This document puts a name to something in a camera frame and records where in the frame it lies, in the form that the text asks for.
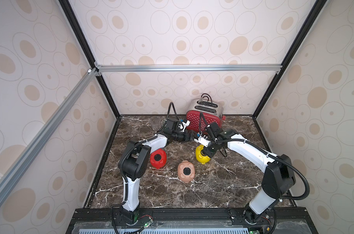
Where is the yellow piggy bank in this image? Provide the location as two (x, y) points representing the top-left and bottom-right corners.
(195, 145), (211, 164)

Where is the red piggy bank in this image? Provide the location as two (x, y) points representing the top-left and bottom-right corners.
(150, 149), (167, 169)

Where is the clear drinking glass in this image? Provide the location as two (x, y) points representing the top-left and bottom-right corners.
(149, 116), (161, 131)

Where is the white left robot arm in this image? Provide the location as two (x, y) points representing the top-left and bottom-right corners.
(118, 119), (193, 224)

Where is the pink piggy bank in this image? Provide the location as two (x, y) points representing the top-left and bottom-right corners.
(178, 160), (195, 183)

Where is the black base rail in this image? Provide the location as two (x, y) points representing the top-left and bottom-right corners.
(67, 207), (318, 234)

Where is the red polka dot toaster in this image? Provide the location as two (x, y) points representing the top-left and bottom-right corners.
(186, 93), (226, 133)

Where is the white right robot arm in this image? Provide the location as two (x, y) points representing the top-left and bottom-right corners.
(196, 123), (310, 224)

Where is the aluminium frame rail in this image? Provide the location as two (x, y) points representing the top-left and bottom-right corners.
(98, 64), (282, 73)
(0, 68), (98, 207)

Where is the aluminium frame rail left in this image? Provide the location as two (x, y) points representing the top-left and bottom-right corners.
(0, 68), (98, 207)

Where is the aluminium frame rail back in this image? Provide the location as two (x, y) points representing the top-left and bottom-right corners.
(98, 64), (282, 73)

